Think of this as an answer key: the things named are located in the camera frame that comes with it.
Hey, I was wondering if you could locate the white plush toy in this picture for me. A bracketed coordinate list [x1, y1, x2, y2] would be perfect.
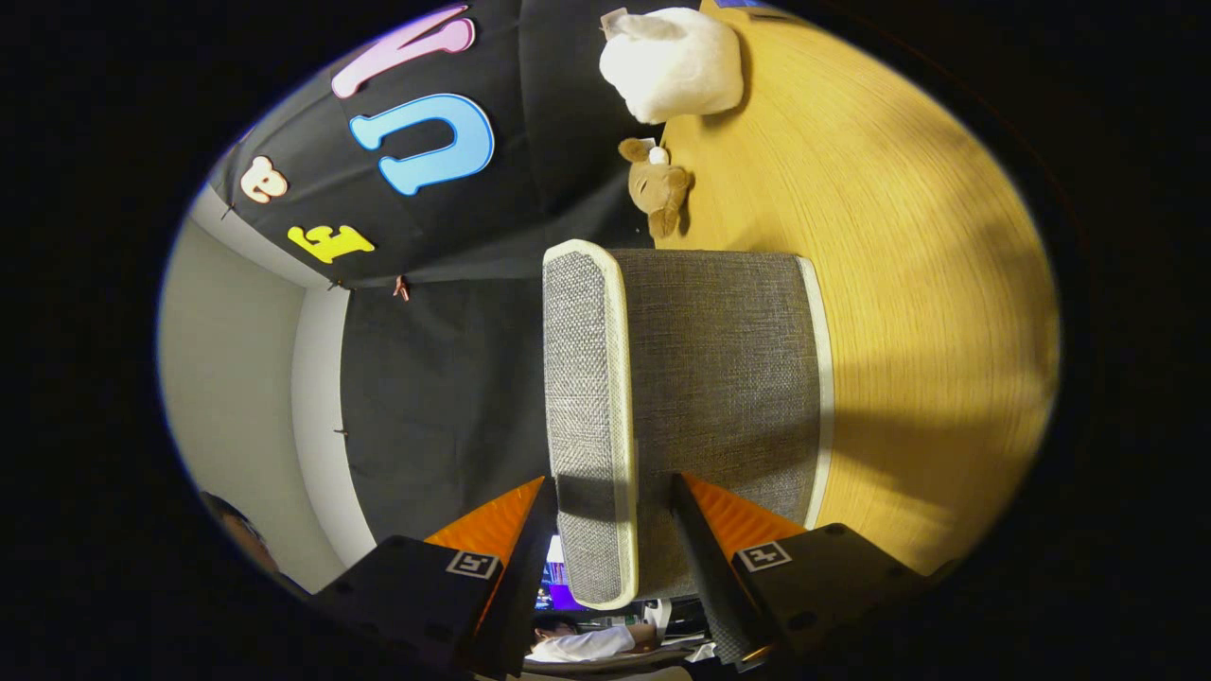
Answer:
[598, 8, 746, 125]

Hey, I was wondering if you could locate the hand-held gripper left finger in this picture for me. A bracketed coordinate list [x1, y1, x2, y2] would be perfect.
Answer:
[307, 476, 559, 677]

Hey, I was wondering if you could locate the brown plush toy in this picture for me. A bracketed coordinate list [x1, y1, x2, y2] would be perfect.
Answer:
[618, 137, 696, 240]

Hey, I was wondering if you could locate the black backdrop cloth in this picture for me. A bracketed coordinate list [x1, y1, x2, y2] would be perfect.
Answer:
[208, 0, 706, 545]

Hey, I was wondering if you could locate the grey fabric storage box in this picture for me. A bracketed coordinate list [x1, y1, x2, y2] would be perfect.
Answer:
[542, 238, 835, 611]

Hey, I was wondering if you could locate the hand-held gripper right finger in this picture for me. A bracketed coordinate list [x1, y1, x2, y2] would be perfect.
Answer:
[670, 473, 933, 668]

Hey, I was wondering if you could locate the computer monitor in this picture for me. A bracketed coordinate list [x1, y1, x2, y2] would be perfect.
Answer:
[536, 560, 588, 613]

